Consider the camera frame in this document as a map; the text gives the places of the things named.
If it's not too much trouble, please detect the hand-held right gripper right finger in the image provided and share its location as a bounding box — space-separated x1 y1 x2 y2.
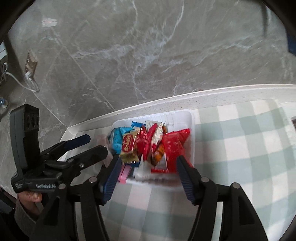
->
176 155 269 241

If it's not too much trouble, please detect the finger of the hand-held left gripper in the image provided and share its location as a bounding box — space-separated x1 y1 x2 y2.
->
46 145 109 179
39 134 91 160

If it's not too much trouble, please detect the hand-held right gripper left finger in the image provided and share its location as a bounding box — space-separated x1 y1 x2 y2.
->
29 156 123 241

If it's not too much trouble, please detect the pink snack packet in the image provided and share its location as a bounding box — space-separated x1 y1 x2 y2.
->
118 163 131 184

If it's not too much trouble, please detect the light blue snack packet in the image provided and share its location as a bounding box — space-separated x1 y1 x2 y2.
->
109 127 131 154

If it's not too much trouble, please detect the gold red snack packet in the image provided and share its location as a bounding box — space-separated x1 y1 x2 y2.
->
120 132 140 164

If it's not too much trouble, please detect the large red snack packet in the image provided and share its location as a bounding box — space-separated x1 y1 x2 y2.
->
159 128 191 173

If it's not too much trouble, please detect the dark red patterned candy packet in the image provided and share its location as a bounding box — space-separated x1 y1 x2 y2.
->
136 126 148 156

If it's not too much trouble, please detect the narrow red snack packet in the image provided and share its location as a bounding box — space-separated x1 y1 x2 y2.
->
143 123 158 163

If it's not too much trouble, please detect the white plastic tray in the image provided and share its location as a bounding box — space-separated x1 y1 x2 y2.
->
94 110 197 186

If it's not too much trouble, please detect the person's left hand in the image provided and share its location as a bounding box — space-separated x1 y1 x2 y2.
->
16 191 43 216

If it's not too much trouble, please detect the green white checked cloth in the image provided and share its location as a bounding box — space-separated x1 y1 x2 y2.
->
97 98 296 241

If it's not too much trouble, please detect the white power cable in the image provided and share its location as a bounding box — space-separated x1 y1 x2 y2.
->
3 62 40 93

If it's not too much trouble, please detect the gold wall socket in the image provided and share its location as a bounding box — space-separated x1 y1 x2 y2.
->
24 52 37 77

